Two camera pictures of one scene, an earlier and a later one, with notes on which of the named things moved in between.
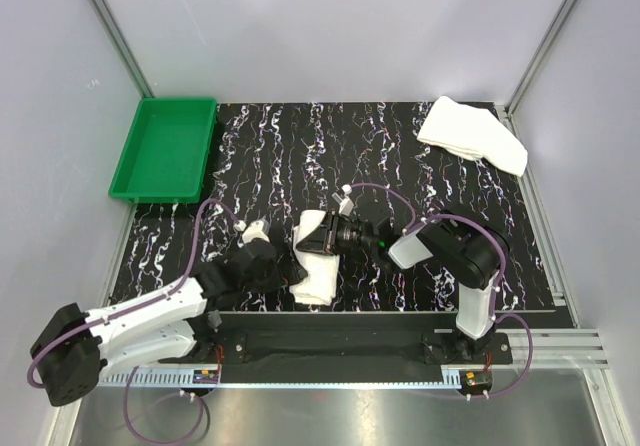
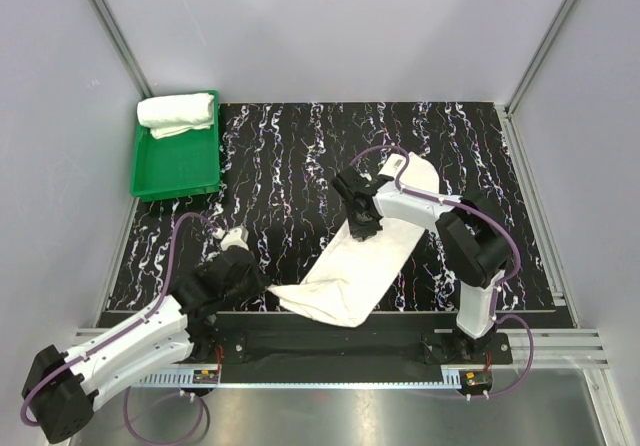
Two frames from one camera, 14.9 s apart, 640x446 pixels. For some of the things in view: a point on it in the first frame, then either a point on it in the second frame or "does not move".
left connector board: [205, 377] does not move
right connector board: [475, 379] does not move
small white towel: [476, 134] -> [350, 275]
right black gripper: [318, 242] -> [367, 232]
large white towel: [320, 284] -> [166, 116]
